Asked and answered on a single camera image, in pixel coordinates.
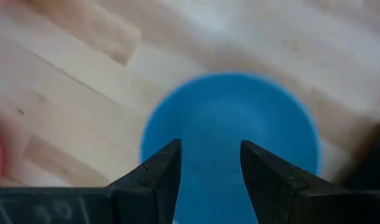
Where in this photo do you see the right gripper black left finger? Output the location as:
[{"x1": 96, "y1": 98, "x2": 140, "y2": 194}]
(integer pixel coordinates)
[{"x1": 107, "y1": 139, "x2": 183, "y2": 224}]

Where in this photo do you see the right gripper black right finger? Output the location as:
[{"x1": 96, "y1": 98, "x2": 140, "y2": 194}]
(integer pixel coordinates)
[{"x1": 239, "y1": 140, "x2": 353, "y2": 224}]

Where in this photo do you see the plain blue bowl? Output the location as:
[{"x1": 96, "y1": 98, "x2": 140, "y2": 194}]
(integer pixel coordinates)
[{"x1": 139, "y1": 73, "x2": 322, "y2": 224}]

